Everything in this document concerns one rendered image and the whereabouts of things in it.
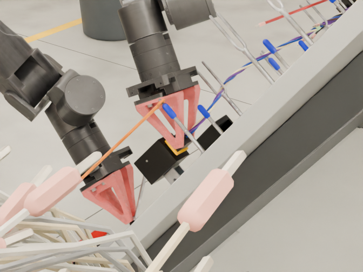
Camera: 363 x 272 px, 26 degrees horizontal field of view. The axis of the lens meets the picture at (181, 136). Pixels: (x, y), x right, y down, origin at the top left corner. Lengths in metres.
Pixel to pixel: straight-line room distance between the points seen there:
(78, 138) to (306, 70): 0.60
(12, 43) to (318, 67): 0.63
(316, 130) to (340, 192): 0.89
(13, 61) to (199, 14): 0.27
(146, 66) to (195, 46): 3.63
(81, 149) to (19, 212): 0.88
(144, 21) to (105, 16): 3.67
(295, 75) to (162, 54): 0.48
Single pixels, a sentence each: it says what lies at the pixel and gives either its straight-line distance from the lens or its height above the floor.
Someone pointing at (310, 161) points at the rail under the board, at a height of 0.82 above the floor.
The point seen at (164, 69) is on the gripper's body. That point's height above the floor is 1.24.
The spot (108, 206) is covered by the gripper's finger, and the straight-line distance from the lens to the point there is 1.15.
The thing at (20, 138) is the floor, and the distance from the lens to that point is 3.66.
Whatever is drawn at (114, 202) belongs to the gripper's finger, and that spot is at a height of 1.03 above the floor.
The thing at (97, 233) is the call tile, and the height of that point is 1.13.
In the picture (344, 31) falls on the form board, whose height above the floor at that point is 1.46.
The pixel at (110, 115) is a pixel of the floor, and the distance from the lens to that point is 3.83.
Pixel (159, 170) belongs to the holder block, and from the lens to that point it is 1.08.
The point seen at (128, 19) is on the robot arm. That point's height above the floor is 1.30.
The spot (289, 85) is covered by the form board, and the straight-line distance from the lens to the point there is 0.60.
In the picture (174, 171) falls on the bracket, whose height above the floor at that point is 1.10.
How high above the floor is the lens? 1.64
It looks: 27 degrees down
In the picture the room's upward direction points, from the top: straight up
